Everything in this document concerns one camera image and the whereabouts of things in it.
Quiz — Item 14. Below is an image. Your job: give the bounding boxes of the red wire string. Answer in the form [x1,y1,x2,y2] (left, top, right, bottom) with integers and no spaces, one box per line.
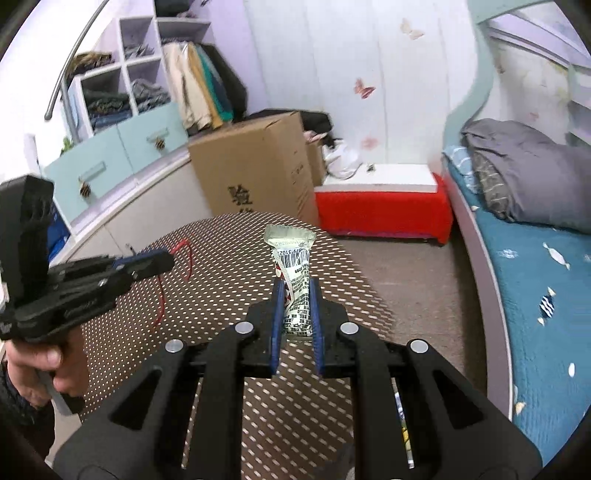
[151,238,195,328]

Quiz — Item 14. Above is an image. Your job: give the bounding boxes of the silver printed snack wrapper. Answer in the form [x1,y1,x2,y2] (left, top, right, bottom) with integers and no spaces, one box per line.
[263,225,317,338]

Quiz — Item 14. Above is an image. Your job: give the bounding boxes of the person's left hand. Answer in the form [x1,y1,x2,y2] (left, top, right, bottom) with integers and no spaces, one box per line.
[6,326,89,409]

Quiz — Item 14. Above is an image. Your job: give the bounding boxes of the blue shopping bag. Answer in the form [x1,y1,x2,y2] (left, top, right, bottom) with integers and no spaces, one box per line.
[47,204,70,261]

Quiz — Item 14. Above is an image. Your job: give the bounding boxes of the teal drawer cabinet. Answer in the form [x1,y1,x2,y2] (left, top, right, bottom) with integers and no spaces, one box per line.
[43,102,187,222]

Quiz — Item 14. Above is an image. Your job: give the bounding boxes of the brown polka dot tablecloth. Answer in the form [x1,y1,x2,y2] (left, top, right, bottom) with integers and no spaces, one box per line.
[79,211,399,480]

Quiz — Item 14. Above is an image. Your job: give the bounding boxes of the large cardboard box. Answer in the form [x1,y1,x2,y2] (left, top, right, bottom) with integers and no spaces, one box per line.
[188,111,320,226]

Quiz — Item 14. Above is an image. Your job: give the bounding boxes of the white cubby shelf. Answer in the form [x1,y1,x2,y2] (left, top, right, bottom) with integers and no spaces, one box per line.
[68,14,211,141]

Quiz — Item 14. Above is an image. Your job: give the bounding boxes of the blue patterned mattress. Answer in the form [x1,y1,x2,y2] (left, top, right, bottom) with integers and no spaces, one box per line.
[443,146,590,463]

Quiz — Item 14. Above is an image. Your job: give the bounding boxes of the metal stair handrail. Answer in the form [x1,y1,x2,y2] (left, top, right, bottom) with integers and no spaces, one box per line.
[44,0,109,145]

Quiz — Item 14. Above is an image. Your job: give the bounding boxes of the hanging clothes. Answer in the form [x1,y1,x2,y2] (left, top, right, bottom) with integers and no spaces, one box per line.
[162,41,247,135]

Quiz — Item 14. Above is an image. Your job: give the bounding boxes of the white plastic bag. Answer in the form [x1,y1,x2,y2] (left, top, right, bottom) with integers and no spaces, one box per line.
[322,140,363,180]

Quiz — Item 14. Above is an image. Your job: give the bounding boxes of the red bench with white top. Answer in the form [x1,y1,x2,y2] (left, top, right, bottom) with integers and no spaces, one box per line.
[315,174,454,245]

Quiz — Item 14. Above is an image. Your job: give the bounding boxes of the grey folded blanket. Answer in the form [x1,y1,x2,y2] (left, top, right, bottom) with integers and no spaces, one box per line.
[462,119,590,234]

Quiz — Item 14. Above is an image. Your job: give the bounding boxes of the teal bunk bed frame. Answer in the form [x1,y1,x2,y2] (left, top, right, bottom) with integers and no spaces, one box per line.
[443,0,591,153]

